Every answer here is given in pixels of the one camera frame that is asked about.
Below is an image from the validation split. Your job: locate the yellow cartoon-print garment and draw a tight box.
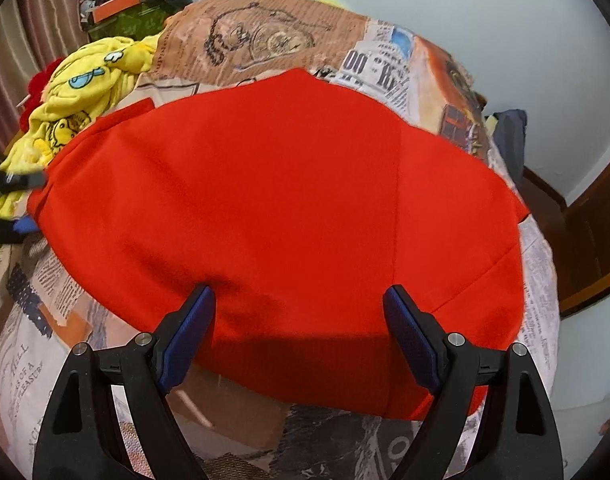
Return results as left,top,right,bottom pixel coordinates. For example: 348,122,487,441
0,36,158,281

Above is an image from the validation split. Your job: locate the printed newspaper-pattern bedspread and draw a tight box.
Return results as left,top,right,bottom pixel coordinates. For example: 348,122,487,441
0,0,558,480

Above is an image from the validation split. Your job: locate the striped brown curtain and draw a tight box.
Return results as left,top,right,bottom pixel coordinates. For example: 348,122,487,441
0,0,91,161

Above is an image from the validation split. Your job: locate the red garment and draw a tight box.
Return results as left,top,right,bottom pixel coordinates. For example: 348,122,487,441
26,67,530,421

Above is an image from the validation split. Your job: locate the brown wooden door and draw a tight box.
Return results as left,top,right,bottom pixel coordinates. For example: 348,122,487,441
559,125,610,318

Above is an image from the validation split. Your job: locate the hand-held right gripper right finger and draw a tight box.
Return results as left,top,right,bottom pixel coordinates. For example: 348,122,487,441
382,285,564,480

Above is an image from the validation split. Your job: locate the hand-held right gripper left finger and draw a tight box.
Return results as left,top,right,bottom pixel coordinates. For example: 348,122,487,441
32,285,217,480

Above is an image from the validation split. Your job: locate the red plush toy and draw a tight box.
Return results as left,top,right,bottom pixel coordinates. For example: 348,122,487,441
18,57,66,133

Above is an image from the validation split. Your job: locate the orange box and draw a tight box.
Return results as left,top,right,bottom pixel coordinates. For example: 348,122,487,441
92,0,141,23

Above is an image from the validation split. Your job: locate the blue-grey backpack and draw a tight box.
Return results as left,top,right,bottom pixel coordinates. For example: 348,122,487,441
485,108,528,181

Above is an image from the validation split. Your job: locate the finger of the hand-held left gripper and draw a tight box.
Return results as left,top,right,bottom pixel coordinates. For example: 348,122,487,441
0,169,48,195
0,215,39,247

